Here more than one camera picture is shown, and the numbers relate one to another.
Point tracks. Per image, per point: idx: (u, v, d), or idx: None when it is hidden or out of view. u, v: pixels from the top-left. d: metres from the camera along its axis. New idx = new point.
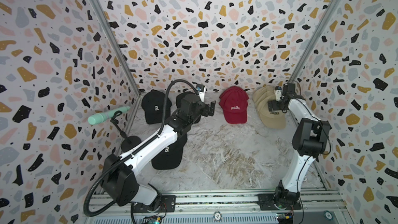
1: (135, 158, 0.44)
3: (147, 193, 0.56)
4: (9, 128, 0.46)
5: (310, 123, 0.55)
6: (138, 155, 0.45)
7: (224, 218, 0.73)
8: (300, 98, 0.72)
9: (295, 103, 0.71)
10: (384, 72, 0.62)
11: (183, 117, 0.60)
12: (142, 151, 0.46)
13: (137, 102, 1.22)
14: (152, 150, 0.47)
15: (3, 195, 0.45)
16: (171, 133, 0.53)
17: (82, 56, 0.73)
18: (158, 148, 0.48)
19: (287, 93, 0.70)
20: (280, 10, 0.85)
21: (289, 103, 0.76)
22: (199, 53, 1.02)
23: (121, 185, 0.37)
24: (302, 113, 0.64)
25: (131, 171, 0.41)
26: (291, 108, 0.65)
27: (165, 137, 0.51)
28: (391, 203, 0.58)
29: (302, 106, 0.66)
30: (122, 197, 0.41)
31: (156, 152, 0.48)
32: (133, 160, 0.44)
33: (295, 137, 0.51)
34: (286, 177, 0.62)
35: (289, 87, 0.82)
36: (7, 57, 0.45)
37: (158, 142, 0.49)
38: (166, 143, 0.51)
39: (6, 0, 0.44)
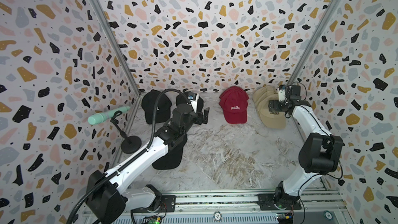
1: (121, 174, 0.43)
3: (142, 197, 0.55)
4: (9, 128, 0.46)
5: (321, 138, 0.49)
6: (124, 171, 0.43)
7: (224, 218, 0.73)
8: (305, 105, 0.65)
9: (302, 112, 0.62)
10: (384, 72, 0.62)
11: (174, 128, 0.59)
12: (129, 166, 0.45)
13: (137, 102, 1.22)
14: (139, 165, 0.45)
15: (3, 195, 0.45)
16: (161, 146, 0.51)
17: (82, 56, 0.73)
18: (146, 163, 0.47)
19: (292, 99, 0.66)
20: (280, 10, 0.85)
21: (295, 111, 0.67)
22: (199, 53, 1.02)
23: (104, 205, 0.39)
24: (310, 125, 0.56)
25: (116, 191, 0.39)
26: (297, 116, 0.65)
27: (155, 151, 0.49)
28: (391, 203, 0.58)
29: (310, 116, 0.59)
30: (106, 216, 0.40)
31: (145, 167, 0.47)
32: (119, 178, 0.42)
33: (304, 153, 0.54)
34: (288, 182, 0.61)
35: (293, 90, 0.73)
36: (7, 57, 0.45)
37: (146, 157, 0.47)
38: (156, 157, 0.49)
39: None
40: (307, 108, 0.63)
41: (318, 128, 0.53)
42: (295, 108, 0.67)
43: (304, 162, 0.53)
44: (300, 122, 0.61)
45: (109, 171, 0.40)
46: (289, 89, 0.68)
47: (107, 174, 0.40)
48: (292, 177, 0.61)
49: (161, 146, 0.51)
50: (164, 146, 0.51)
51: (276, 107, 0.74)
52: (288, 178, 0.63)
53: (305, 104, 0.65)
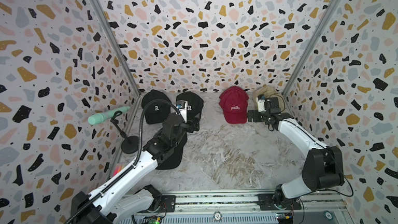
1: (105, 196, 0.41)
3: (136, 202, 0.55)
4: (9, 128, 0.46)
5: (321, 154, 0.46)
6: (109, 192, 0.42)
7: (224, 218, 0.73)
8: (288, 118, 0.63)
9: (288, 127, 0.60)
10: (384, 72, 0.62)
11: (165, 141, 0.57)
12: (114, 186, 0.43)
13: (137, 102, 1.22)
14: (125, 183, 0.44)
15: (3, 195, 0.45)
16: (149, 162, 0.49)
17: (82, 56, 0.73)
18: (133, 180, 0.45)
19: (274, 115, 0.70)
20: (280, 10, 0.85)
21: (280, 126, 0.64)
22: (199, 53, 1.02)
23: None
24: (303, 139, 0.53)
25: (99, 214, 0.38)
26: (283, 131, 0.63)
27: (142, 166, 0.48)
28: (391, 203, 0.58)
29: (298, 129, 0.57)
30: None
31: (132, 183, 0.45)
32: (103, 199, 0.40)
33: (309, 171, 0.48)
34: (289, 189, 0.65)
35: (272, 103, 0.71)
36: (7, 57, 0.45)
37: (133, 173, 0.46)
38: (145, 172, 0.48)
39: (6, 0, 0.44)
40: (292, 122, 0.61)
41: (311, 140, 0.52)
42: (279, 123, 0.64)
43: (312, 181, 0.47)
44: (290, 137, 0.60)
45: (93, 193, 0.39)
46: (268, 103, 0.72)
47: (90, 196, 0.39)
48: (293, 184, 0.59)
49: (151, 162, 0.49)
50: (152, 161, 0.49)
51: (256, 117, 0.82)
52: (289, 183, 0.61)
53: (288, 117, 0.64)
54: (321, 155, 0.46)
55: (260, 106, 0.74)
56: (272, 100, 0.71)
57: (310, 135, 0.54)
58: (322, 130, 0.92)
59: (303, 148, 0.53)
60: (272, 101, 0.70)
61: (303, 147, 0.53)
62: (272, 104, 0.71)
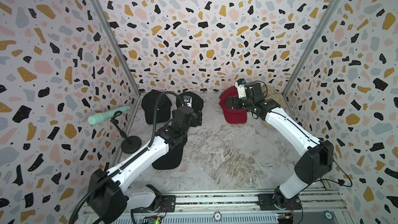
1: (123, 173, 0.43)
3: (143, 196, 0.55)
4: (9, 128, 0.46)
5: (317, 152, 0.45)
6: (126, 169, 0.44)
7: (224, 218, 0.73)
8: (275, 110, 0.58)
9: (278, 120, 0.56)
10: (384, 72, 0.62)
11: (176, 127, 0.60)
12: (131, 165, 0.45)
13: (137, 102, 1.22)
14: (140, 164, 0.46)
15: (3, 195, 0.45)
16: (162, 145, 0.51)
17: (82, 56, 0.73)
18: (147, 162, 0.47)
19: (260, 104, 0.64)
20: (280, 10, 0.85)
21: (268, 117, 0.59)
22: (199, 53, 1.02)
23: (107, 202, 0.40)
24: (296, 136, 0.50)
25: (118, 189, 0.39)
26: (271, 123, 0.59)
27: (156, 149, 0.50)
28: (391, 203, 0.58)
29: (288, 122, 0.54)
30: (108, 215, 0.41)
31: (146, 166, 0.47)
32: (121, 176, 0.42)
33: (302, 167, 0.49)
34: (286, 189, 0.65)
35: (254, 90, 0.64)
36: (7, 57, 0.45)
37: (147, 156, 0.48)
38: (158, 156, 0.51)
39: (7, 0, 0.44)
40: (280, 113, 0.57)
41: (303, 136, 0.49)
42: (267, 113, 0.59)
43: (306, 176, 0.49)
44: (279, 129, 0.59)
45: (111, 169, 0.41)
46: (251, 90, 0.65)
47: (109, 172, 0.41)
48: (289, 184, 0.62)
49: (163, 146, 0.51)
50: (164, 145, 0.51)
51: (237, 104, 0.75)
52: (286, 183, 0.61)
53: (275, 108, 0.58)
54: (317, 154, 0.45)
55: (240, 92, 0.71)
56: (254, 87, 0.63)
57: (301, 129, 0.51)
58: (322, 130, 0.92)
59: (295, 143, 0.52)
60: (255, 89, 0.63)
61: (296, 142, 0.51)
62: (255, 92, 0.64)
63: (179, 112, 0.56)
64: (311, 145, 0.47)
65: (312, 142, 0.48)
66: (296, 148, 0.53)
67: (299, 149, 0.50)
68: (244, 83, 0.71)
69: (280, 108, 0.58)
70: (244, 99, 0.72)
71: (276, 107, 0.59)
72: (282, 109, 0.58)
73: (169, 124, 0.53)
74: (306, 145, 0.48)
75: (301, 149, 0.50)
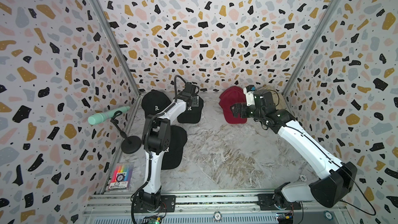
1: (167, 114, 0.63)
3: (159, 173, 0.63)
4: (9, 128, 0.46)
5: (340, 176, 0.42)
6: (168, 113, 0.63)
7: (224, 218, 0.73)
8: (290, 123, 0.52)
9: (294, 136, 0.50)
10: (384, 72, 0.62)
11: (186, 95, 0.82)
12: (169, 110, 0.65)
13: (137, 102, 1.22)
14: (173, 111, 0.65)
15: (3, 195, 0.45)
16: (181, 103, 0.71)
17: (82, 56, 0.73)
18: (176, 112, 0.65)
19: (272, 116, 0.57)
20: (280, 10, 0.85)
21: (282, 131, 0.53)
22: (199, 53, 1.02)
23: (161, 133, 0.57)
24: (315, 155, 0.45)
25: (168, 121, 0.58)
26: (285, 138, 0.54)
27: (178, 104, 0.70)
28: (391, 203, 0.58)
29: (306, 139, 0.49)
30: (163, 143, 0.58)
31: (175, 115, 0.64)
32: (166, 115, 0.62)
33: (321, 190, 0.45)
34: (289, 193, 0.63)
35: (266, 100, 0.58)
36: (7, 57, 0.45)
37: (175, 107, 0.68)
38: (180, 110, 0.68)
39: None
40: (296, 128, 0.51)
41: (324, 156, 0.45)
42: (281, 127, 0.53)
43: (324, 198, 0.45)
44: (294, 145, 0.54)
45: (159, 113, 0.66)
46: (261, 100, 0.58)
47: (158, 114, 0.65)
48: (294, 190, 0.62)
49: (183, 102, 0.73)
50: (184, 101, 0.73)
51: (244, 112, 0.69)
52: (289, 187, 0.68)
53: (289, 121, 0.53)
54: (340, 179, 0.40)
55: (249, 99, 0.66)
56: (265, 96, 0.57)
57: (320, 148, 0.47)
58: (322, 130, 0.92)
59: (313, 163, 0.47)
60: (266, 98, 0.57)
61: (314, 163, 0.46)
62: (266, 102, 0.58)
63: (187, 85, 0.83)
64: (333, 169, 0.42)
65: (334, 165, 0.43)
66: (315, 169, 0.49)
67: (319, 171, 0.46)
68: (253, 89, 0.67)
69: (295, 121, 0.53)
70: (253, 108, 0.66)
71: (291, 120, 0.53)
72: (298, 122, 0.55)
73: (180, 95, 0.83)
74: (327, 169, 0.43)
75: (322, 171, 0.45)
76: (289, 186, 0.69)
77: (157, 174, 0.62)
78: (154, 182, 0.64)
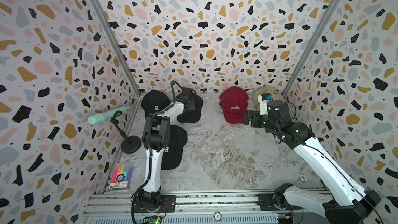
1: (166, 113, 0.65)
3: (159, 176, 0.65)
4: (9, 128, 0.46)
5: (364, 208, 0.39)
6: (167, 112, 0.67)
7: (224, 218, 0.73)
8: (309, 141, 0.48)
9: (313, 156, 0.46)
10: (384, 72, 0.62)
11: (183, 98, 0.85)
12: (169, 109, 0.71)
13: (137, 103, 1.22)
14: (172, 111, 0.68)
15: (3, 195, 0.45)
16: (180, 104, 0.75)
17: (82, 56, 0.73)
18: (175, 112, 0.68)
19: (289, 130, 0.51)
20: (280, 10, 0.85)
21: (299, 150, 0.49)
22: (199, 53, 1.03)
23: (162, 131, 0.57)
24: (338, 182, 0.42)
25: (168, 118, 0.60)
26: (302, 156, 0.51)
27: (176, 104, 0.75)
28: (391, 203, 0.58)
29: (327, 162, 0.44)
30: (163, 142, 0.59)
31: (174, 115, 0.65)
32: (166, 114, 0.64)
33: (338, 215, 0.42)
34: (295, 199, 0.62)
35: (282, 113, 0.53)
36: (7, 57, 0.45)
37: (175, 107, 0.71)
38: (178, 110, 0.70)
39: None
40: (316, 148, 0.46)
41: (346, 183, 0.41)
42: (299, 145, 0.48)
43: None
44: (311, 165, 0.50)
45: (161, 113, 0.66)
46: (277, 112, 0.53)
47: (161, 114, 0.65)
48: (301, 199, 0.59)
49: (181, 103, 0.76)
50: (182, 103, 0.76)
51: (255, 121, 0.64)
52: (296, 195, 0.62)
53: (309, 138, 0.48)
54: (364, 210, 0.38)
55: (263, 108, 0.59)
56: (281, 108, 0.52)
57: (342, 172, 0.43)
58: (322, 130, 0.92)
59: (332, 188, 0.44)
60: (282, 111, 0.52)
61: (335, 188, 0.43)
62: (282, 115, 0.53)
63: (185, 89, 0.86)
64: (356, 199, 0.39)
65: (357, 195, 0.40)
66: (335, 195, 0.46)
67: (339, 197, 0.42)
68: (269, 98, 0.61)
69: (315, 139, 0.48)
70: (266, 117, 0.62)
71: (310, 137, 0.49)
72: (317, 139, 0.48)
73: (178, 98, 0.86)
74: (350, 198, 0.40)
75: (342, 199, 0.42)
76: (294, 192, 0.65)
77: (157, 172, 0.63)
78: (155, 181, 0.64)
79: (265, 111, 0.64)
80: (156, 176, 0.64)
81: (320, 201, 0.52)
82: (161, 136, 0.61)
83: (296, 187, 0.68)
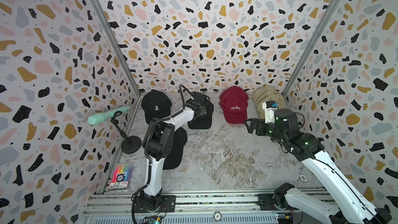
1: (172, 119, 0.60)
3: (158, 181, 0.62)
4: (9, 128, 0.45)
5: None
6: (173, 118, 0.61)
7: (224, 218, 0.73)
8: (317, 153, 0.46)
9: (323, 171, 0.44)
10: (384, 72, 0.62)
11: (195, 104, 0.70)
12: (176, 116, 0.63)
13: (137, 102, 1.22)
14: (180, 118, 0.63)
15: (3, 195, 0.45)
16: (189, 111, 0.69)
17: (82, 56, 0.73)
18: (183, 119, 0.63)
19: (297, 143, 0.49)
20: (280, 10, 0.85)
21: (308, 163, 0.48)
22: (199, 53, 1.02)
23: (164, 139, 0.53)
24: (347, 198, 0.41)
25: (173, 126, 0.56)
26: (309, 168, 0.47)
27: (186, 111, 0.68)
28: (391, 203, 0.58)
29: (336, 177, 0.43)
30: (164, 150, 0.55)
31: (181, 123, 0.62)
32: (171, 121, 0.59)
33: None
34: (297, 204, 0.61)
35: (290, 124, 0.51)
36: (7, 57, 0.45)
37: (183, 114, 0.65)
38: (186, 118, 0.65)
39: None
40: (326, 162, 0.45)
41: (357, 200, 0.40)
42: (308, 158, 0.47)
43: None
44: (318, 177, 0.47)
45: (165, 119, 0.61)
46: (285, 123, 0.52)
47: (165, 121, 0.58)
48: (304, 205, 0.58)
49: (191, 110, 0.71)
50: (192, 110, 0.70)
51: (260, 130, 0.62)
52: (299, 199, 0.61)
53: (318, 152, 0.47)
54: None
55: (269, 116, 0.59)
56: (290, 118, 0.50)
57: (352, 187, 0.42)
58: (322, 130, 0.92)
59: (341, 202, 0.43)
60: (290, 121, 0.50)
61: (344, 205, 0.42)
62: (290, 125, 0.51)
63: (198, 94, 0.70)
64: (367, 218, 0.38)
65: (368, 213, 0.39)
66: (343, 210, 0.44)
67: (348, 213, 0.42)
68: (274, 106, 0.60)
69: (324, 152, 0.47)
70: (272, 126, 0.60)
71: (320, 150, 0.47)
72: (327, 153, 0.47)
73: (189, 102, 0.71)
74: (360, 216, 0.39)
75: (352, 216, 0.41)
76: (296, 195, 0.64)
77: (157, 178, 0.61)
78: (154, 186, 0.63)
79: (270, 118, 0.62)
80: (154, 182, 0.62)
81: (325, 212, 0.51)
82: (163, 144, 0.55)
83: (298, 189, 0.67)
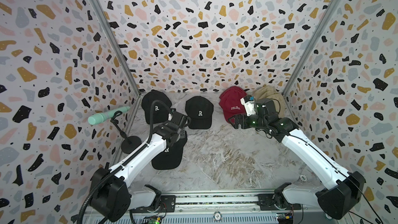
1: (126, 168, 0.44)
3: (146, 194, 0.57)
4: (9, 128, 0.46)
5: (348, 186, 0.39)
6: (129, 165, 0.45)
7: (224, 218, 0.73)
8: (293, 132, 0.52)
9: (298, 145, 0.50)
10: (384, 72, 0.62)
11: (171, 126, 0.64)
12: (132, 161, 0.46)
13: (137, 102, 1.22)
14: (141, 159, 0.47)
15: (3, 195, 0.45)
16: (160, 141, 0.54)
17: (82, 56, 0.73)
18: (146, 158, 0.48)
19: (275, 125, 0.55)
20: (280, 10, 0.85)
21: (286, 141, 0.53)
22: (199, 53, 1.02)
23: (112, 198, 0.40)
24: (321, 165, 0.45)
25: (123, 183, 0.40)
26: (289, 147, 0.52)
27: (154, 145, 0.52)
28: (391, 203, 0.58)
29: (310, 149, 0.48)
30: (113, 212, 0.41)
31: (145, 163, 0.48)
32: (126, 169, 0.44)
33: (329, 200, 0.44)
34: (292, 199, 0.63)
35: (268, 109, 0.58)
36: (7, 57, 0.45)
37: (147, 152, 0.49)
38: (155, 152, 0.51)
39: None
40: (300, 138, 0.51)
41: (329, 166, 0.44)
42: (284, 137, 0.53)
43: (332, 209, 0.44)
44: (299, 155, 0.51)
45: (114, 167, 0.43)
46: (264, 109, 0.59)
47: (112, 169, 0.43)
48: (297, 194, 0.60)
49: (161, 141, 0.54)
50: (162, 139, 0.54)
51: (244, 123, 0.67)
52: (293, 194, 0.62)
53: (293, 129, 0.53)
54: (347, 188, 0.40)
55: (249, 109, 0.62)
56: (267, 104, 0.57)
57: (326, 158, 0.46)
58: (322, 130, 0.92)
59: (318, 173, 0.46)
60: (268, 107, 0.57)
61: (321, 173, 0.46)
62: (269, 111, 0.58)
63: (176, 114, 0.64)
64: (340, 179, 0.42)
65: (340, 176, 0.42)
66: (322, 180, 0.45)
67: (325, 181, 0.45)
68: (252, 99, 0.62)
69: (298, 129, 0.53)
70: (255, 117, 0.65)
71: (294, 128, 0.53)
72: (301, 130, 0.52)
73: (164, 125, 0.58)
74: (333, 179, 0.42)
75: (328, 182, 0.44)
76: (290, 188, 0.67)
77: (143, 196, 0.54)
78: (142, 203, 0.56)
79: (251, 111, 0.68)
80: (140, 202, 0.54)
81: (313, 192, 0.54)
82: (110, 210, 0.41)
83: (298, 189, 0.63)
